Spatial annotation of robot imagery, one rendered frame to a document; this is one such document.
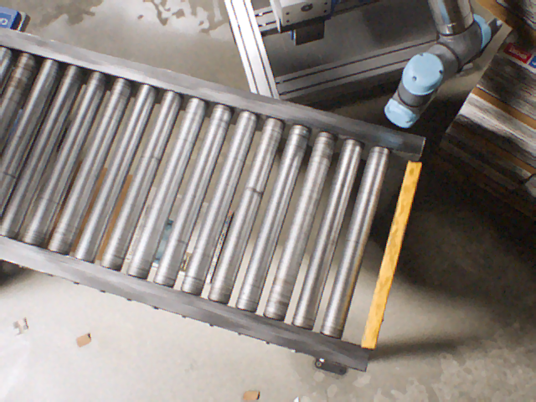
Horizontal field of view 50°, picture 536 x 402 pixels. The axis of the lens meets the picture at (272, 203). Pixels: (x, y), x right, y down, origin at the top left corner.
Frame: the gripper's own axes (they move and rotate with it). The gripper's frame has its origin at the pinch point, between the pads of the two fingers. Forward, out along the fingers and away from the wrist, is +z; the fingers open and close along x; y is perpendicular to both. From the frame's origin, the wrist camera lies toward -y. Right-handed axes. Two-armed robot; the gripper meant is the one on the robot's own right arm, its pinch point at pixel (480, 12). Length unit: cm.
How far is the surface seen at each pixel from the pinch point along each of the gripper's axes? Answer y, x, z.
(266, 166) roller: 1, 19, -60
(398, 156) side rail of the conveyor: -7.2, -2.7, -39.1
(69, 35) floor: -50, 153, -45
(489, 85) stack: -17.1, -8.0, -5.7
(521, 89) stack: -12.6, -16.1, -5.9
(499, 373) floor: -97, -50, -54
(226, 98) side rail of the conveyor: 5, 36, -53
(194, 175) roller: 4, 31, -72
